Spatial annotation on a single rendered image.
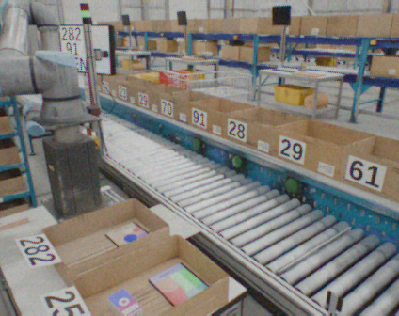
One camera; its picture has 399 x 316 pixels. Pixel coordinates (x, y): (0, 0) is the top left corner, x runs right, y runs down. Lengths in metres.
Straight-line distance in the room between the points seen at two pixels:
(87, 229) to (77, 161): 0.30
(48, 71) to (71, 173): 0.43
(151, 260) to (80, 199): 0.53
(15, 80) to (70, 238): 0.64
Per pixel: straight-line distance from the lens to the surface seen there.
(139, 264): 1.22
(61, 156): 1.52
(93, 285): 1.18
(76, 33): 2.47
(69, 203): 1.61
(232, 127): 2.04
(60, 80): 1.48
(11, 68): 1.50
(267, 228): 1.49
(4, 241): 1.59
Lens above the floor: 1.54
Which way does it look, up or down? 21 degrees down
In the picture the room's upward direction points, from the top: straight up
